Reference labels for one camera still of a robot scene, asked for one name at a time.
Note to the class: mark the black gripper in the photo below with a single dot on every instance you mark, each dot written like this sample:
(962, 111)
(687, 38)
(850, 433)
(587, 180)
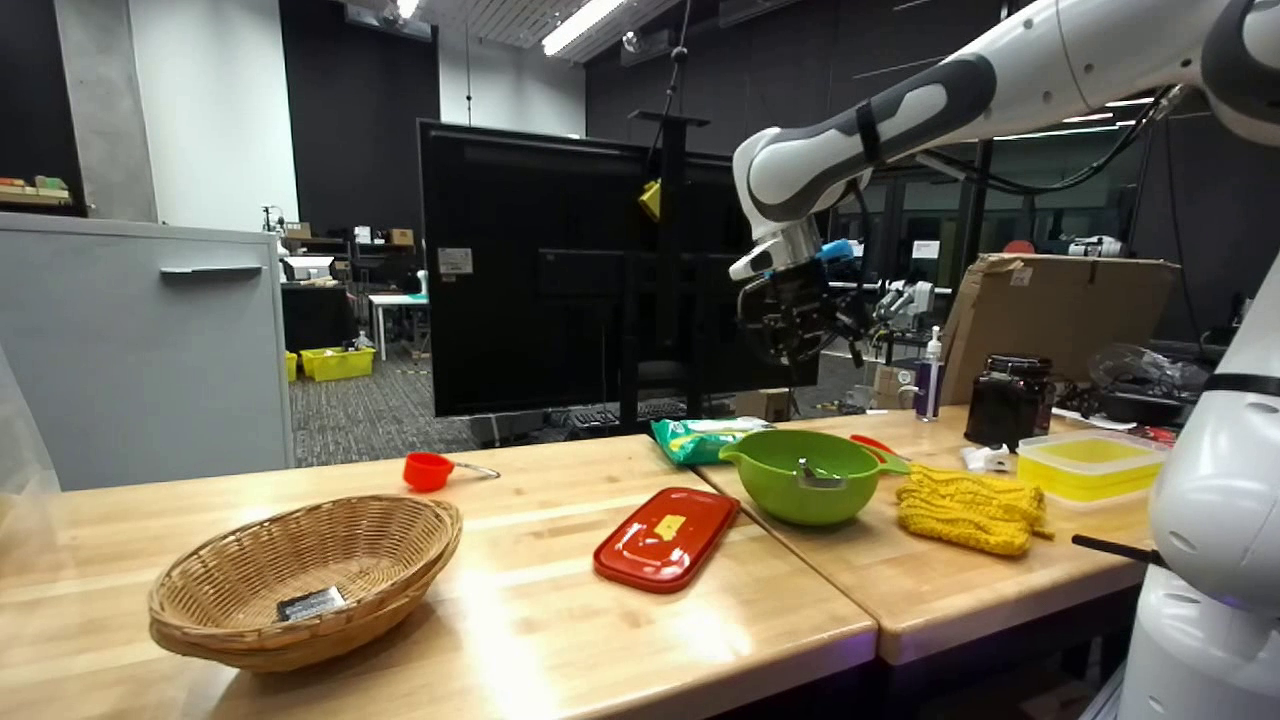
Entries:
(784, 316)

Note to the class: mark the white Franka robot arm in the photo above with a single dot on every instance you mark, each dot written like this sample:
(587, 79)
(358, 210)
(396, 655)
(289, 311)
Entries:
(935, 113)

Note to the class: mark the green plastic bowl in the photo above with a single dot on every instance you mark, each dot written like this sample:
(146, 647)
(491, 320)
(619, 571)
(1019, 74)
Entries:
(784, 500)

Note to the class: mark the black pole stand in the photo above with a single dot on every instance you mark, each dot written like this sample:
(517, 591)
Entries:
(672, 264)

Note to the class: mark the metal spoon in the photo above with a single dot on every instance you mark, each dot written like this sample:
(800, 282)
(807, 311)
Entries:
(818, 470)

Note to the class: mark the pump bottle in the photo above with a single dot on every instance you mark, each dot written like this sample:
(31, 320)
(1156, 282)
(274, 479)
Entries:
(935, 382)

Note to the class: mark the yellow tag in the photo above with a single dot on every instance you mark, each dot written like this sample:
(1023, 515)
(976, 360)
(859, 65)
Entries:
(648, 197)

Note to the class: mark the black jar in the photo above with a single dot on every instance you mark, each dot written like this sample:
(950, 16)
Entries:
(1001, 404)

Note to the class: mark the small yellow block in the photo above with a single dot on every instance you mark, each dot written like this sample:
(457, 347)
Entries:
(669, 526)

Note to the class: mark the white crumpled paper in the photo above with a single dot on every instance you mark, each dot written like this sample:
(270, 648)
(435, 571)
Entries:
(986, 459)

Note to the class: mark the large black screen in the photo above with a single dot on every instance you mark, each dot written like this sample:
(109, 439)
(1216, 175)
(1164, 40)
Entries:
(535, 264)

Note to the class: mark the yellow knitted cloth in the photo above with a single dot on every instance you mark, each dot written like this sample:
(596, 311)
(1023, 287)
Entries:
(966, 515)

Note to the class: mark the red rectangular tray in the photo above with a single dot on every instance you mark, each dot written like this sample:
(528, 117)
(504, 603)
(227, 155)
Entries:
(642, 554)

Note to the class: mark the cardboard box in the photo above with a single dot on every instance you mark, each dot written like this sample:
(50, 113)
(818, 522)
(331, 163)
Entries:
(1066, 314)

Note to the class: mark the yellow plastic container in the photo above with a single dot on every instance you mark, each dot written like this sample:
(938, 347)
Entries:
(1086, 470)

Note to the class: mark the ceiling light strip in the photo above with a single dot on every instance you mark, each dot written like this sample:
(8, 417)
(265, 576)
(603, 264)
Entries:
(580, 27)

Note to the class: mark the white background table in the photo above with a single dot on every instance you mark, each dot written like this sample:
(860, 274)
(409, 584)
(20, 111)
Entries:
(396, 301)

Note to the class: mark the black pen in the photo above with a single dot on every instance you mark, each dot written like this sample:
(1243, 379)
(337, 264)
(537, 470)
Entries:
(1112, 551)

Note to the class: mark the yellow bin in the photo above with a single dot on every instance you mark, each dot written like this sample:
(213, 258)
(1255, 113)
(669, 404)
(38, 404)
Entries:
(334, 364)

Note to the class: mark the silver packet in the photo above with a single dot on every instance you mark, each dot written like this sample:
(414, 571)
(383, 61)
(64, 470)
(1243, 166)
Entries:
(311, 603)

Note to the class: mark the woven wicker basket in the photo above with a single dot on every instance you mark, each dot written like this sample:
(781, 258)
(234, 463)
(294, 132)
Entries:
(243, 624)

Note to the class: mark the grey cabinet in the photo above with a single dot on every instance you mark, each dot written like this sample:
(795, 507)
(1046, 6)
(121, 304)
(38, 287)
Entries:
(132, 360)

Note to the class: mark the clear plastic bag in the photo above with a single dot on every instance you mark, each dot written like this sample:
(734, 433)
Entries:
(26, 464)

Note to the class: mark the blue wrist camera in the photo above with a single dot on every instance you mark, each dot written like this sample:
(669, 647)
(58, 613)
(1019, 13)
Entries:
(840, 249)

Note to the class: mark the wall shelf with items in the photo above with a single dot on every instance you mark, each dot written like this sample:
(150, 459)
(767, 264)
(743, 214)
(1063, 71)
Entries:
(43, 191)

